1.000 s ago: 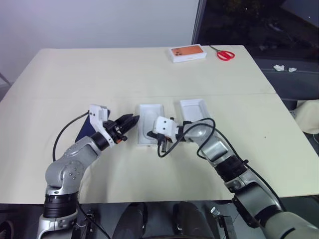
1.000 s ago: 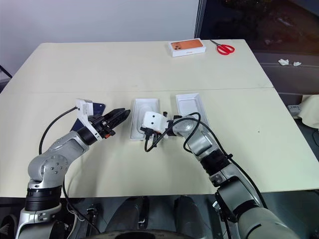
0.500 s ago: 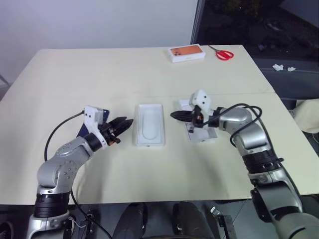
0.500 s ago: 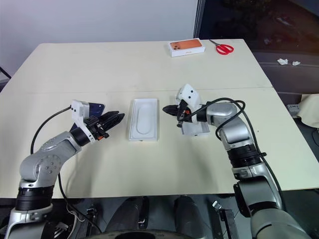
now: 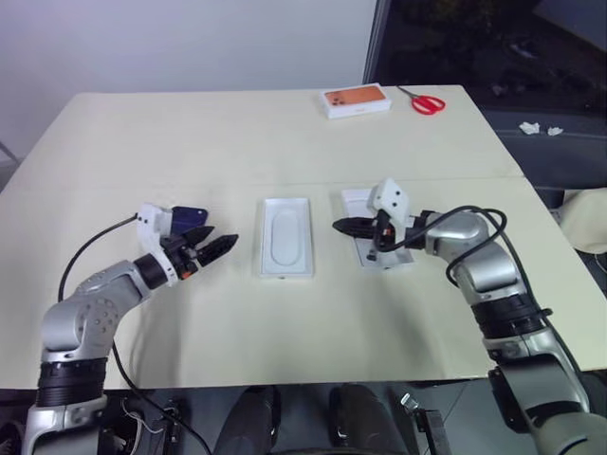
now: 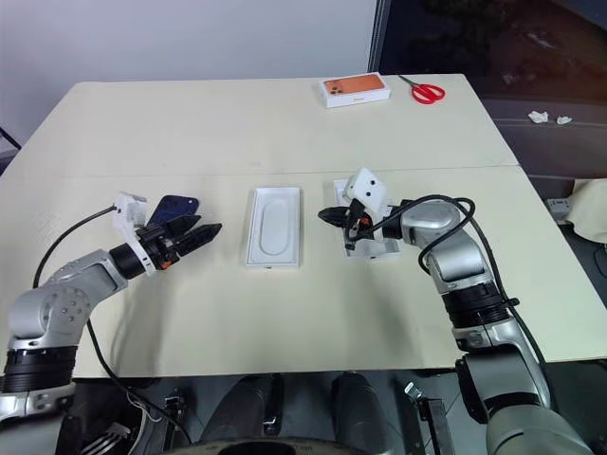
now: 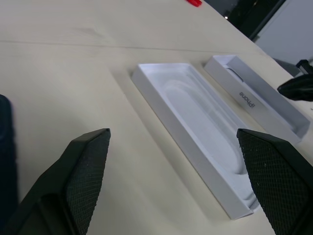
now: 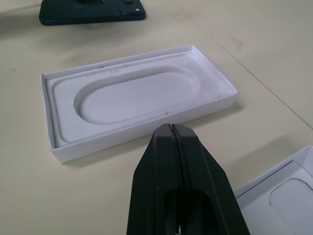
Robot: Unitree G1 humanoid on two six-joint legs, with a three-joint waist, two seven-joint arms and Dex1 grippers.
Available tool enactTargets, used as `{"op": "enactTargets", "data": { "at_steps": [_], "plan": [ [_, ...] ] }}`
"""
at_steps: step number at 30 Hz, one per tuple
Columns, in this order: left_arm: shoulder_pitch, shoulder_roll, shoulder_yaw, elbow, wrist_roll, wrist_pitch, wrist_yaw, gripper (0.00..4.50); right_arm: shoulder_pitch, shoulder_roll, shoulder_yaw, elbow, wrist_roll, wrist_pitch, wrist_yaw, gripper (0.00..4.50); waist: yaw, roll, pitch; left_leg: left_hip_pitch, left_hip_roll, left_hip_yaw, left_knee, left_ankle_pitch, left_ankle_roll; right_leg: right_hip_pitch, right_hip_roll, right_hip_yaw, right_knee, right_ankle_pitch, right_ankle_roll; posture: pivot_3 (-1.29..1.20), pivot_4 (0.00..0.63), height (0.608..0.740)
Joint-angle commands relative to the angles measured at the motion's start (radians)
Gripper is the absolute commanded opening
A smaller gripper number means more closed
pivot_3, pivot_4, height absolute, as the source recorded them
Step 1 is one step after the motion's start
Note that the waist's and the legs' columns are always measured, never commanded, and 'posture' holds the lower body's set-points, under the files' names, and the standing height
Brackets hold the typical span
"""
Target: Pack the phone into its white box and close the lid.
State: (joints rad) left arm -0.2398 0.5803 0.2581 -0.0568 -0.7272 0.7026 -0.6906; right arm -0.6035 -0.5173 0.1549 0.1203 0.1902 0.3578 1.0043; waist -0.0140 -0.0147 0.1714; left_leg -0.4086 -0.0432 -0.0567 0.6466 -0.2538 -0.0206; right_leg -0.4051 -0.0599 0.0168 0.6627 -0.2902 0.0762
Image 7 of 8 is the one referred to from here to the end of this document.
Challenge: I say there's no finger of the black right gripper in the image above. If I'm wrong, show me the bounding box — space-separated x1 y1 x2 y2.
277 72 313 101

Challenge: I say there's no dark blue smartphone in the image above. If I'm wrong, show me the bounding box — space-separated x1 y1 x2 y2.
132 63 260 220
0 94 20 207

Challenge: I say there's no white phone box lid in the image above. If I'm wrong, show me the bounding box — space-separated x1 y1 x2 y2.
203 54 311 146

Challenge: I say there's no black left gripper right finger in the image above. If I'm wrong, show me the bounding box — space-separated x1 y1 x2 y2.
236 128 313 235

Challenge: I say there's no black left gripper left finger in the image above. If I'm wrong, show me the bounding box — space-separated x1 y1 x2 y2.
0 128 112 235

